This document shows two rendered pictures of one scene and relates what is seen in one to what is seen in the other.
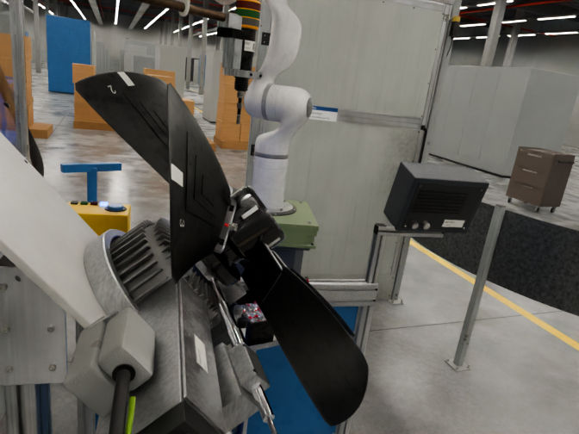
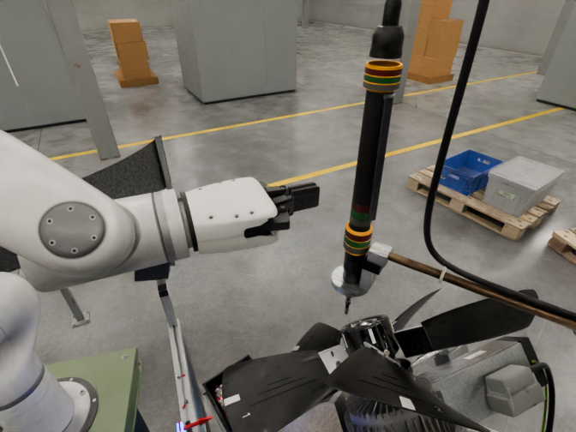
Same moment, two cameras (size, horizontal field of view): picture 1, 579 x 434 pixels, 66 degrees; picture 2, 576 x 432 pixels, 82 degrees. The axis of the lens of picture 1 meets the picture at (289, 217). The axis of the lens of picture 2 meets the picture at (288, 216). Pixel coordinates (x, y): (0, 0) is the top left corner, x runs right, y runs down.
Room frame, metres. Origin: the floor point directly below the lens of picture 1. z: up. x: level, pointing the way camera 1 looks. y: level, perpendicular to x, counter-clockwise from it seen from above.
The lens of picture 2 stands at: (1.00, 0.53, 1.89)
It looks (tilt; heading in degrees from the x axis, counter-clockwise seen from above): 35 degrees down; 264
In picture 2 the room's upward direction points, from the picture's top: straight up
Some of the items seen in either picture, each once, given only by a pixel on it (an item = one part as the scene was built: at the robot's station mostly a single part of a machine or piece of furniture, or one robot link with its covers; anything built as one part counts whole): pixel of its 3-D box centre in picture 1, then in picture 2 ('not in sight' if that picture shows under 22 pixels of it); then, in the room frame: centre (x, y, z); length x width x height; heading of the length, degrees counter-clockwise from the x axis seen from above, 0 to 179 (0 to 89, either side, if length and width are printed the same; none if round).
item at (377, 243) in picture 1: (376, 253); (168, 306); (1.34, -0.29, 0.96); 0.03 x 0.03 x 0.20; 16
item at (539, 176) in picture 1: (539, 180); not in sight; (6.86, -3.73, 0.45); 0.68 x 0.47 x 0.90; 26
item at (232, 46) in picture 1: (240, 47); (359, 264); (0.84, 0.12, 1.50); 0.09 x 0.07 x 0.10; 141
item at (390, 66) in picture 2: not in sight; (381, 76); (0.85, 0.12, 1.80); 0.04 x 0.04 x 0.03
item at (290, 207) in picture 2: not in sight; (299, 204); (0.95, 0.17, 1.65); 0.07 x 0.03 x 0.03; 16
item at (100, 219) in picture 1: (97, 226); not in sight; (1.11, 0.50, 1.02); 0.16 x 0.10 x 0.11; 106
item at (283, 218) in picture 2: not in sight; (259, 219); (1.00, 0.20, 1.66); 0.08 x 0.06 x 0.01; 155
